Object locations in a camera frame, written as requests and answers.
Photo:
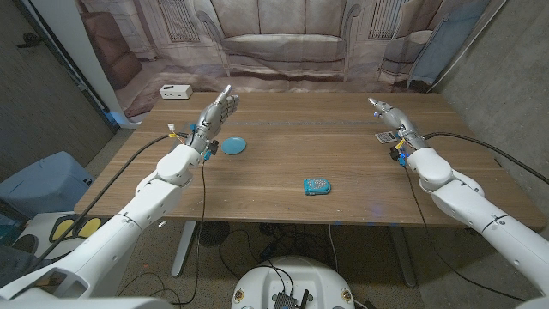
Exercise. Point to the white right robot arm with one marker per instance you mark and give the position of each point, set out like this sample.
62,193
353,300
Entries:
472,201

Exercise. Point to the teal flip phone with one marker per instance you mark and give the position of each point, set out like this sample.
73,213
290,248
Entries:
317,186

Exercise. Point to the black door frame strip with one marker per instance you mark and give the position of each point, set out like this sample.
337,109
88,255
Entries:
64,64

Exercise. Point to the white pocket calculator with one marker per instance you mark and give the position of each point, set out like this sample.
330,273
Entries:
384,137

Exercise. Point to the blue grey plastic bin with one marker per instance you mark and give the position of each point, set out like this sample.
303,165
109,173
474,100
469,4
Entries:
47,180

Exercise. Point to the printed sofa room backdrop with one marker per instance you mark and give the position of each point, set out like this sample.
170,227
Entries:
283,43

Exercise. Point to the white yellow foot pedal unit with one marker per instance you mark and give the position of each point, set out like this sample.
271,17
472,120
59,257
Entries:
90,227

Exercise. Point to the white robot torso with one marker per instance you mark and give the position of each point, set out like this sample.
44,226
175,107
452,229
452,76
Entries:
296,279

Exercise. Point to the blue round dish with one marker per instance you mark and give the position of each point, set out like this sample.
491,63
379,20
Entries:
233,146

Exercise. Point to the black electronics module with antenna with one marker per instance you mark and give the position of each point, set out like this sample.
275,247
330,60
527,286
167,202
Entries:
285,300

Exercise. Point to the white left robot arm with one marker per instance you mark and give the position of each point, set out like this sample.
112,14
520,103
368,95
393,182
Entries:
128,219

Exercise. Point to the black round floor fan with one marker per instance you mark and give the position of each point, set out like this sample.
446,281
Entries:
213,233

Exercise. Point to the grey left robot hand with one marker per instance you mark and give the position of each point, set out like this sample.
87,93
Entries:
210,120

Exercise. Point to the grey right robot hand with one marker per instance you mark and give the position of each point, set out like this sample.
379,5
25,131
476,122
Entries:
401,124

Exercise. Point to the white table leg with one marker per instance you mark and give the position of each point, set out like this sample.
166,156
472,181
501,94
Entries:
403,257
184,249

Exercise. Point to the white power box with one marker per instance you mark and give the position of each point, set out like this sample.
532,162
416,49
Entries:
176,91

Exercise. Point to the person in blue jeans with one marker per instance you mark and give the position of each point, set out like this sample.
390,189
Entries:
17,262

